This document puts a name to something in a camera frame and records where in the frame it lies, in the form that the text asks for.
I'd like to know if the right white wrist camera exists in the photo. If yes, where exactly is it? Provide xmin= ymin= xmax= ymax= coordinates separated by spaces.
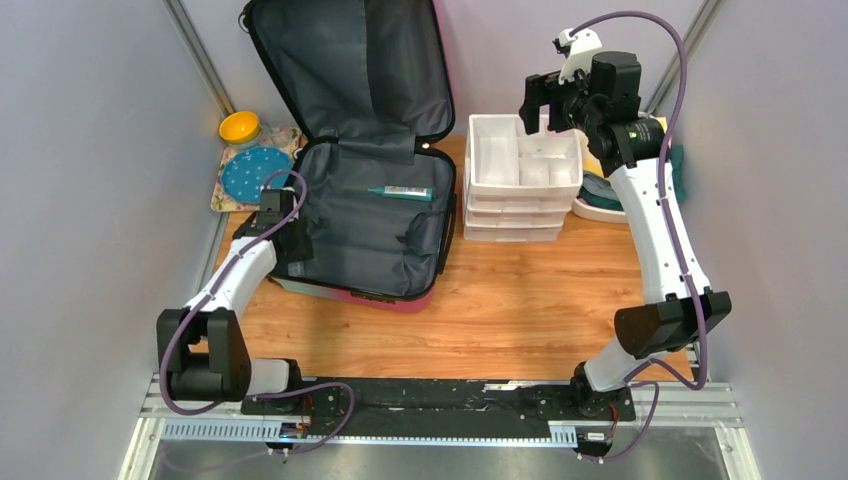
xmin=553 ymin=28 xmax=602 ymax=85

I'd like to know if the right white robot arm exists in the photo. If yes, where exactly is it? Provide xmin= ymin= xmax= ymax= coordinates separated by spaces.
xmin=519 ymin=51 xmax=732 ymax=419

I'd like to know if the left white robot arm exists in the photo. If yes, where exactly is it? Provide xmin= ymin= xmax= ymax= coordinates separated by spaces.
xmin=156 ymin=188 xmax=306 ymax=416

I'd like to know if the yellow bowl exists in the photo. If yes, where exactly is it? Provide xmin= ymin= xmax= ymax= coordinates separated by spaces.
xmin=218 ymin=111 xmax=262 ymax=145

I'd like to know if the pink and teal kids suitcase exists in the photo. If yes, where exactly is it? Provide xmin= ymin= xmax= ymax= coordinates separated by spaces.
xmin=243 ymin=1 xmax=457 ymax=313

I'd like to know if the aluminium rail frame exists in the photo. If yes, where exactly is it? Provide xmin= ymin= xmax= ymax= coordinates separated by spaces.
xmin=119 ymin=380 xmax=759 ymax=479

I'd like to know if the white plastic basin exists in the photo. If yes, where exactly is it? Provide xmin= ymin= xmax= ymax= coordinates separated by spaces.
xmin=570 ymin=117 xmax=687 ymax=225

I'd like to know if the teal tube with barcode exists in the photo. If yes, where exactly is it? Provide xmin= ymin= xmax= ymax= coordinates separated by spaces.
xmin=366 ymin=186 xmax=433 ymax=202

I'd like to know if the white plastic drawer organizer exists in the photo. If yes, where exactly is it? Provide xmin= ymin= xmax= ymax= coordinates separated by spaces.
xmin=463 ymin=114 xmax=583 ymax=243

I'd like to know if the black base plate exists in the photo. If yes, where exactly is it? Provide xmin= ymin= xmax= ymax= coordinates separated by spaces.
xmin=240 ymin=377 xmax=636 ymax=439

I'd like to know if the yellow towel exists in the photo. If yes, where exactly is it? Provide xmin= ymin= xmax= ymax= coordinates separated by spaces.
xmin=577 ymin=131 xmax=606 ymax=179

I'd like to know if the dark green garment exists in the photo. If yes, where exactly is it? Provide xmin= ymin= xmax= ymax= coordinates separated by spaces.
xmin=578 ymin=144 xmax=687 ymax=212

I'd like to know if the floral cloth mat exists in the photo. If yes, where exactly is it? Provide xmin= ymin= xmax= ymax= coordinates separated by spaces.
xmin=210 ymin=127 xmax=306 ymax=212

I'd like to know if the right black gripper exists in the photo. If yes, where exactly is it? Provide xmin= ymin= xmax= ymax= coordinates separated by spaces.
xmin=520 ymin=65 xmax=603 ymax=135

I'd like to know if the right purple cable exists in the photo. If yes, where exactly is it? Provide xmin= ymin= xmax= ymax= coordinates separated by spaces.
xmin=568 ymin=10 xmax=709 ymax=464

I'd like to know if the teal polka dot plate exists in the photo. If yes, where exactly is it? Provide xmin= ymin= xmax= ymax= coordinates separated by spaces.
xmin=220 ymin=146 xmax=293 ymax=205

